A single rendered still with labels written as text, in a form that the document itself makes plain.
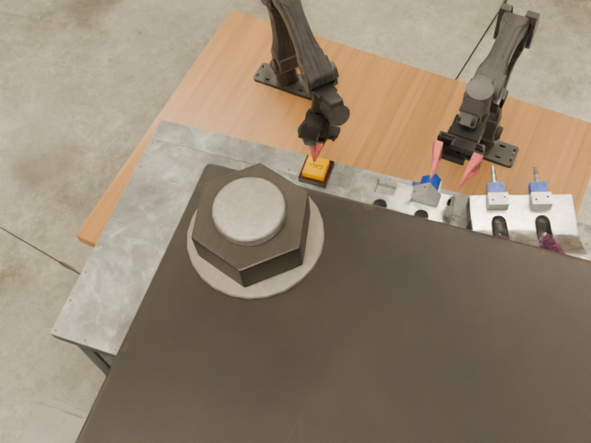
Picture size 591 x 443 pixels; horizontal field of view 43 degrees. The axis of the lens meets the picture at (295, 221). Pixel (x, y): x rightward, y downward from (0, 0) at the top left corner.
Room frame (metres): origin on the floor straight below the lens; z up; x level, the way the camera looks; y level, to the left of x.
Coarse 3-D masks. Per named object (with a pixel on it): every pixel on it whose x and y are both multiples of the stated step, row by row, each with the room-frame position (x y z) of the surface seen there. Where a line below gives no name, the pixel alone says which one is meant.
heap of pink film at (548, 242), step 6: (498, 234) 0.83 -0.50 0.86; (546, 234) 0.80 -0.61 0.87; (540, 240) 0.79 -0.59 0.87; (546, 240) 0.78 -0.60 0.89; (552, 240) 0.78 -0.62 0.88; (540, 246) 0.76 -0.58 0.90; (546, 246) 0.75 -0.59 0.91; (552, 246) 0.75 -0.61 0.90; (558, 246) 0.75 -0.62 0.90; (564, 252) 0.73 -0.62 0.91
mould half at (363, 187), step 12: (360, 180) 1.03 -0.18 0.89; (372, 180) 1.02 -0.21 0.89; (360, 192) 0.99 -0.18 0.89; (372, 192) 0.98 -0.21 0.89; (396, 192) 0.97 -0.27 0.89; (408, 192) 0.97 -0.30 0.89; (396, 204) 0.94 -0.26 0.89; (408, 204) 0.93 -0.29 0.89; (420, 204) 0.93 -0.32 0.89; (444, 204) 0.92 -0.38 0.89; (432, 216) 0.89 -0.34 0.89; (444, 216) 0.88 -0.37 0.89
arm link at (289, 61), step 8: (272, 0) 1.42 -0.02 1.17; (272, 8) 1.42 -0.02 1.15; (272, 16) 1.43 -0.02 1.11; (280, 16) 1.42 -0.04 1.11; (272, 24) 1.45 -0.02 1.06; (280, 24) 1.42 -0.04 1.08; (272, 32) 1.46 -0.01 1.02; (280, 32) 1.42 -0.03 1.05; (280, 40) 1.42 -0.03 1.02; (288, 40) 1.42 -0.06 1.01; (272, 48) 1.45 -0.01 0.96; (280, 48) 1.42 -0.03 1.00; (288, 48) 1.42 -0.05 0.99; (272, 56) 1.46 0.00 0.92; (280, 56) 1.41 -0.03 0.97; (288, 56) 1.42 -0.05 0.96; (280, 64) 1.41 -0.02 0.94; (288, 64) 1.41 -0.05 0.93; (296, 64) 1.42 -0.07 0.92; (280, 72) 1.41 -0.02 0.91
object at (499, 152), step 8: (488, 144) 1.10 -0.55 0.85; (496, 144) 1.13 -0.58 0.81; (504, 144) 1.12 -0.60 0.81; (488, 152) 1.10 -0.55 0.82; (496, 152) 1.10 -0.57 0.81; (504, 152) 1.10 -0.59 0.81; (512, 152) 1.09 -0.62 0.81; (488, 160) 1.08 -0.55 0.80; (496, 160) 1.08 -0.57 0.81; (504, 160) 1.07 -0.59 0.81; (512, 160) 1.07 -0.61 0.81
